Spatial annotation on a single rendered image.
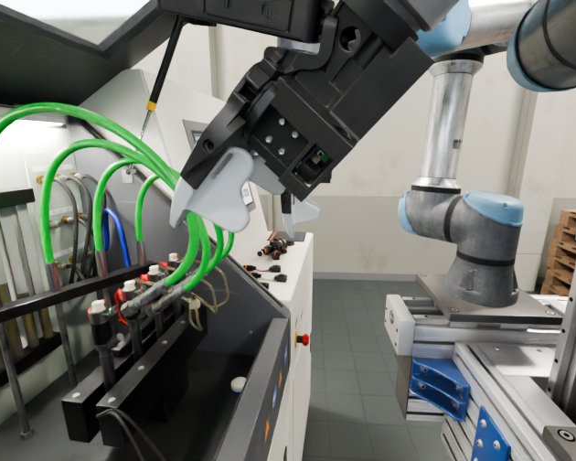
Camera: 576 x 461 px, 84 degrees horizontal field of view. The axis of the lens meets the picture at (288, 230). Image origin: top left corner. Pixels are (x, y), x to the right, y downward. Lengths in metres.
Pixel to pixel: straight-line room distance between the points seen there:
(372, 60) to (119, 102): 0.79
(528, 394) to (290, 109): 0.67
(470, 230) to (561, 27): 0.57
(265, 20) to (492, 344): 0.79
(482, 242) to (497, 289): 0.10
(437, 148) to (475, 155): 2.76
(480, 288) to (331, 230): 2.63
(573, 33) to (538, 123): 3.39
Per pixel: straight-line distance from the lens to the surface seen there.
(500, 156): 3.72
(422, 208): 0.85
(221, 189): 0.24
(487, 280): 0.82
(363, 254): 3.46
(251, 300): 0.84
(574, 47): 0.28
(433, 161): 0.86
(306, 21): 0.22
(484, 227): 0.79
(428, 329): 0.82
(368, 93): 0.22
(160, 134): 0.89
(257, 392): 0.64
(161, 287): 0.52
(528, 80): 0.36
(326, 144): 0.21
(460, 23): 0.53
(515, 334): 0.90
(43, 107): 0.57
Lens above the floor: 1.37
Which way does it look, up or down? 15 degrees down
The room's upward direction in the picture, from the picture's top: straight up
